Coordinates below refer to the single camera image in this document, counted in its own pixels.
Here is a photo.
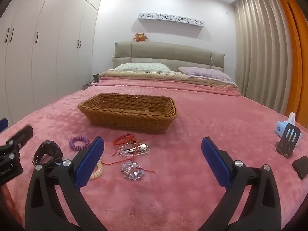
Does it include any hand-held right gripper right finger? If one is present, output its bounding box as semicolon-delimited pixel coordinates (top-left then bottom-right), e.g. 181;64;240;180
200;137;300;231

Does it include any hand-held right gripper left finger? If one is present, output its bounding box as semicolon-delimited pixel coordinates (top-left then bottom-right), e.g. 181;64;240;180
25;136;109;231

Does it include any cream spiral hair tie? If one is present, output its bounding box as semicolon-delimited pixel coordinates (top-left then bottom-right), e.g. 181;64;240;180
89;157;104;181

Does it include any purple spiral hair tie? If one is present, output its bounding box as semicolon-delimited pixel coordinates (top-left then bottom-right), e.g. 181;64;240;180
69;136;91;151

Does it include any thin red cord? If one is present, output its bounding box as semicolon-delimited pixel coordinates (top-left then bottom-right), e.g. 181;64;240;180
103;158;157;174

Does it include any black wrist watch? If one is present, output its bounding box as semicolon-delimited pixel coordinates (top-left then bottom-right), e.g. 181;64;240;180
32;140;64;167

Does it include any red string bracelet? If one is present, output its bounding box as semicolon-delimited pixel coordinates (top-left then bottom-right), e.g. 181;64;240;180
110;134;155;157

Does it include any brown woven wicker basket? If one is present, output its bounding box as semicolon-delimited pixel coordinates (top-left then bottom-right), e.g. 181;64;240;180
77;93;178;134

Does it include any pink plush blanket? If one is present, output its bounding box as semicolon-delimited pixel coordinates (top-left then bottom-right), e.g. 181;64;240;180
0;77;308;231

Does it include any silver metal hair clip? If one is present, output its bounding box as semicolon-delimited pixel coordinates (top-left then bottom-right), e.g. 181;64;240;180
121;144;149;155

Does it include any white nightstand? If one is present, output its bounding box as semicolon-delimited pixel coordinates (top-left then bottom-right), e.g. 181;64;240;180
83;82;99;91

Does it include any blue white tissue packet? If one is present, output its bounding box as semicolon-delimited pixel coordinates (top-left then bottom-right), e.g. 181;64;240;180
275;112;301;148

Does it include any black phone stand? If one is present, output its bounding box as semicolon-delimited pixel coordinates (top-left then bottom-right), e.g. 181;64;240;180
275;124;301;159

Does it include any black small box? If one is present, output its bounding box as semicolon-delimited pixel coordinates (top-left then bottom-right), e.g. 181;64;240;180
292;155;308;180

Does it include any purple patterned pillow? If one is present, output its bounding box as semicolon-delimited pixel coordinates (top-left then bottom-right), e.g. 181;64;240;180
177;66;238;85

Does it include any white wardrobe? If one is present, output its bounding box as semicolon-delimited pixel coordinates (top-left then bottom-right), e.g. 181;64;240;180
0;0;104;128

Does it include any beige quilt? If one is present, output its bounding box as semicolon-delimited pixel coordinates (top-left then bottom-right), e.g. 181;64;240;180
98;69;238;87

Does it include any white patterned pillow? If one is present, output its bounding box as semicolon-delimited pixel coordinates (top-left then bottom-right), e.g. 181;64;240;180
112;62;171;74

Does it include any beige padded headboard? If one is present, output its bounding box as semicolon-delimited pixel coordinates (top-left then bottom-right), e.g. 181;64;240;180
114;41;226;74

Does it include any beige curtain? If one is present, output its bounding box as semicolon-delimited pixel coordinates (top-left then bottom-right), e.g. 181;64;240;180
229;0;296;115

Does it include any orange curtain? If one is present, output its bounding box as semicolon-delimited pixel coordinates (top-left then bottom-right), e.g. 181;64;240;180
271;0;308;131

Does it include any white cable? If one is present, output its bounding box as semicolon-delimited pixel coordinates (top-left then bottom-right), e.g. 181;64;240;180
197;26;215;68

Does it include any white cutout wall shelf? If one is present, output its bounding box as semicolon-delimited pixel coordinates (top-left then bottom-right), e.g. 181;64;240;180
138;13;206;28

